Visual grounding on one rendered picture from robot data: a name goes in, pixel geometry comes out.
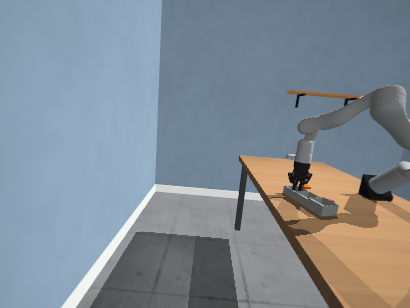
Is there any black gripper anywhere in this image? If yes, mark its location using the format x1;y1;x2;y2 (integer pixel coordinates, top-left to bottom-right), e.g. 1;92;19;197
288;161;313;192

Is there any white three-compartment bin rack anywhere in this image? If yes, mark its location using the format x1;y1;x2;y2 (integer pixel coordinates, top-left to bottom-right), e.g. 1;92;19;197
283;185;339;216

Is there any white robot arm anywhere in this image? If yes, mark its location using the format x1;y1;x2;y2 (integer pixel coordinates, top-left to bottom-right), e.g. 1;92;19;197
286;85;410;194

